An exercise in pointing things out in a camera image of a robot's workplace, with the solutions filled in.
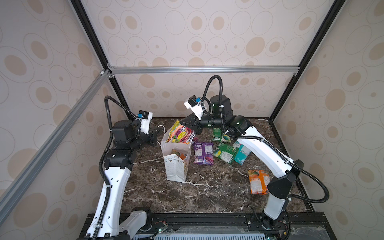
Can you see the far green snack bag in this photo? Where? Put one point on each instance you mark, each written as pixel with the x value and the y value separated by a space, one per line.
pixel 219 136

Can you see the horizontal aluminium back bar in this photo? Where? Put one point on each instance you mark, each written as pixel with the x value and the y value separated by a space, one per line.
pixel 205 69

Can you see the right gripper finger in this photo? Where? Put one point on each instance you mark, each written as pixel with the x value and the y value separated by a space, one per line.
pixel 195 126
pixel 190 120

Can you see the large purple snack bag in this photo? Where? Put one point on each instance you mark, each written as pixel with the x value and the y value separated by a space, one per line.
pixel 203 154

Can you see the white paper gift bag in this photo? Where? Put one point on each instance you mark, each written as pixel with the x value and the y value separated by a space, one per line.
pixel 176 168

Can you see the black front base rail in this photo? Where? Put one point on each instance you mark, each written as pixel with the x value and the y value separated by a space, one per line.
pixel 224 226

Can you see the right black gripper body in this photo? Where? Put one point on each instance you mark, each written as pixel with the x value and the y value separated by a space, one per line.
pixel 209 121

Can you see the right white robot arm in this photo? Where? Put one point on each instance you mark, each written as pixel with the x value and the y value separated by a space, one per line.
pixel 243 130

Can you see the black left frame post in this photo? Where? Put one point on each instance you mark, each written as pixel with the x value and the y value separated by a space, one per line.
pixel 97 47

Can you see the Fox's fruits candy bag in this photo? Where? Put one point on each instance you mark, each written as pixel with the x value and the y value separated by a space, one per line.
pixel 179 154
pixel 180 134

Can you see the near green snack bag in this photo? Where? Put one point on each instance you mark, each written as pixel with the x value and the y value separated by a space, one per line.
pixel 225 152

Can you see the diagonal aluminium left bar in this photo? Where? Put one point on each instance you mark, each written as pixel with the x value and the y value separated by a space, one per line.
pixel 23 181

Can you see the black right frame post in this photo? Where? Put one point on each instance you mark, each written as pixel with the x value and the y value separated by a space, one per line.
pixel 313 47

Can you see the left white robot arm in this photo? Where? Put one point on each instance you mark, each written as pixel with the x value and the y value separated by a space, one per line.
pixel 128 137

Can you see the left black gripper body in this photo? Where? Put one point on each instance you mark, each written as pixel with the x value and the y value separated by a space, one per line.
pixel 142 139

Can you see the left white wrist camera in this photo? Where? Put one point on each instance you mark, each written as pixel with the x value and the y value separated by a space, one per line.
pixel 145 118

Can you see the orange candy bag face down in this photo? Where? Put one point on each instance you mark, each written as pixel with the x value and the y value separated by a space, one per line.
pixel 259 181

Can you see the teal snack bag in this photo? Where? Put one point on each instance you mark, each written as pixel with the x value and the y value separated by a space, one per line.
pixel 242 153

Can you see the black frame post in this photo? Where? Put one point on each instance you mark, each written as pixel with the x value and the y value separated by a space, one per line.
pixel 97 47
pixel 313 47

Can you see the green snack bag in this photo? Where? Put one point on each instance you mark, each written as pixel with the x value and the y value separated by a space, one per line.
pixel 225 152
pixel 219 136

